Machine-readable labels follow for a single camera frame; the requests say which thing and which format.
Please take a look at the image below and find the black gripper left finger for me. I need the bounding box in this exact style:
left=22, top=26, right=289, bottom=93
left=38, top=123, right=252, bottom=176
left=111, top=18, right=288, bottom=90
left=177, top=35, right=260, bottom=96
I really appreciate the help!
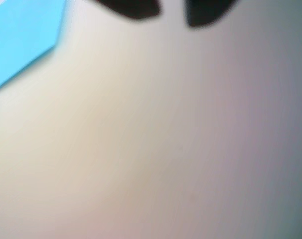
left=91, top=0, right=163, bottom=21

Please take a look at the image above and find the light blue paper square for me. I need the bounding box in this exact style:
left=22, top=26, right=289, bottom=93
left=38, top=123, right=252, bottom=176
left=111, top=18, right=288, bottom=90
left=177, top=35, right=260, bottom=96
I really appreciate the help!
left=0, top=0, right=67, bottom=95

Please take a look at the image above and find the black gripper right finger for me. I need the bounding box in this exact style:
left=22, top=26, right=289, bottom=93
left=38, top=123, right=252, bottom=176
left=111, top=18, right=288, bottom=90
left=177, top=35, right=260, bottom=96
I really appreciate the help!
left=184, top=0, right=233, bottom=28

